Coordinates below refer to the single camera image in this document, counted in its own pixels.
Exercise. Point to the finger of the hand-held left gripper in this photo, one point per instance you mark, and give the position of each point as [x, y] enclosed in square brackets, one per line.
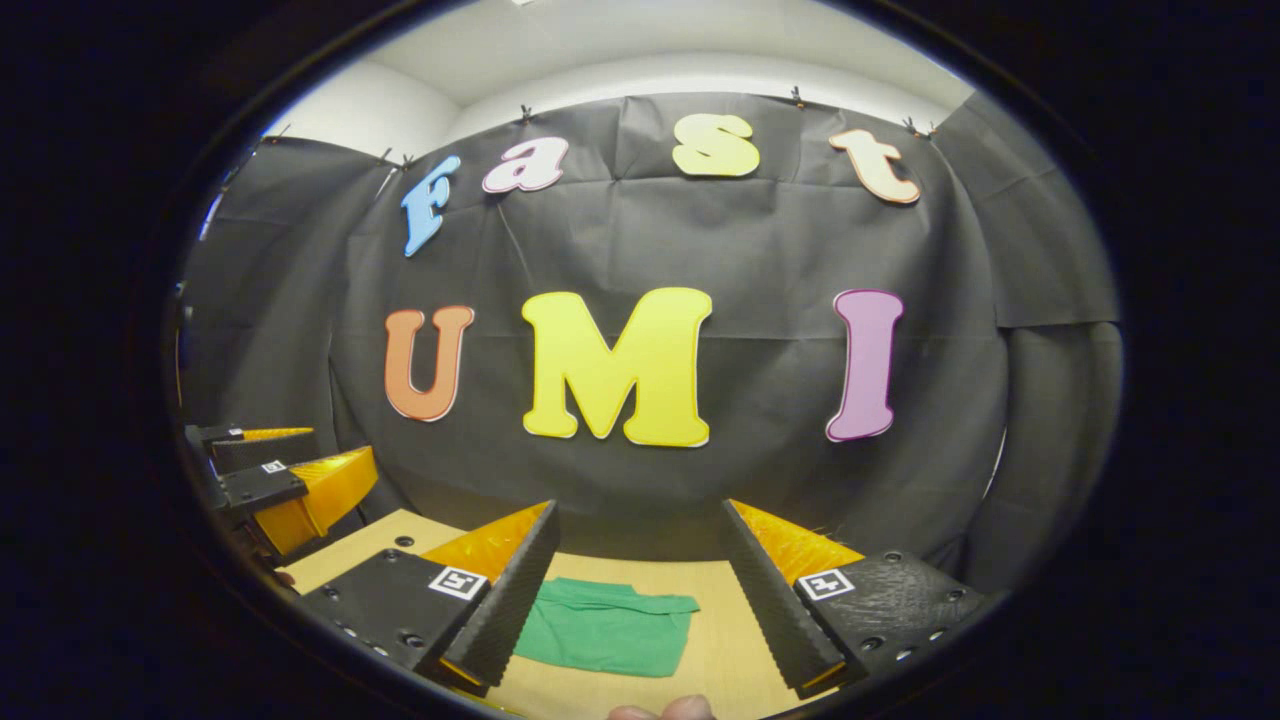
[265, 452]
[260, 488]

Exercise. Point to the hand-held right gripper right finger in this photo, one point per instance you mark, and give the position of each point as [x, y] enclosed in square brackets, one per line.
[775, 605]

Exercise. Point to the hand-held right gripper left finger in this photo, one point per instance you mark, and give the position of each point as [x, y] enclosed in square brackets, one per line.
[510, 600]

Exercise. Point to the green polo T-shirt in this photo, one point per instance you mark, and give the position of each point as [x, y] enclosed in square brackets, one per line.
[600, 630]

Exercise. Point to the black backdrop cloth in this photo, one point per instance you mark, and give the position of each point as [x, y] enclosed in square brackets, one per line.
[750, 250]

